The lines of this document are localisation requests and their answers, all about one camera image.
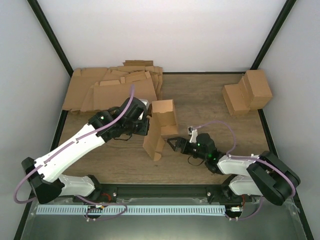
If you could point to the brown cardboard box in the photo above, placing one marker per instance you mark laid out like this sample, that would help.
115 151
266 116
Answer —
162 123

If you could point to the black frame post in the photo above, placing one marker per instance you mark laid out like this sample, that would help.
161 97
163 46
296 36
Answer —
276 27
42 19

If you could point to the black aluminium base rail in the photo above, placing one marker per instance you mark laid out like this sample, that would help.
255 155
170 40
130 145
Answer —
213 193

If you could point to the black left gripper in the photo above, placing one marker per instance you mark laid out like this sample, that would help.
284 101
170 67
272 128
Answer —
143 130

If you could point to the stack of flat cardboard blanks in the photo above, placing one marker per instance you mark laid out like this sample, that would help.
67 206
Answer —
95 89

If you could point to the light blue slotted cable duct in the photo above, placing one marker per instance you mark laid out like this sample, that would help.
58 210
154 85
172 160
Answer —
133 210

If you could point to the tall folded cardboard box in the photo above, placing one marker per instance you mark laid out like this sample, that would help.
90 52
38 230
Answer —
255 89

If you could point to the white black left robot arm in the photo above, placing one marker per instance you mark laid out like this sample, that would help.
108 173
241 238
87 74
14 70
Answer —
46 176

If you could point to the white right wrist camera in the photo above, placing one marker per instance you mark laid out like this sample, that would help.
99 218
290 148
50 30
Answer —
193 133

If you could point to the black left frame post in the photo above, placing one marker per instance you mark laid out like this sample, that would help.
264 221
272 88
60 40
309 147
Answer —
42 19

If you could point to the black right frame post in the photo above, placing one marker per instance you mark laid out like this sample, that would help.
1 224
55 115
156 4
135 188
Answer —
276 27

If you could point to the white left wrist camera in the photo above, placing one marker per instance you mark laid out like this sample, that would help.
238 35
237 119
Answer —
147 106

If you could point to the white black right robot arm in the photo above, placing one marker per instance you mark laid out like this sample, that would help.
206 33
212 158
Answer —
262 175

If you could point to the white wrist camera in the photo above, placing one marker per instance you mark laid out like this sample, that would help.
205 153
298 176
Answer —
147 106
193 133

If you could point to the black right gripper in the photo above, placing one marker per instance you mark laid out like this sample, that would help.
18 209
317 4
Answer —
180 141

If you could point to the low folded cardboard box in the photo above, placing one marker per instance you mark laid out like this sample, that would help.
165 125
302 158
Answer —
234 100

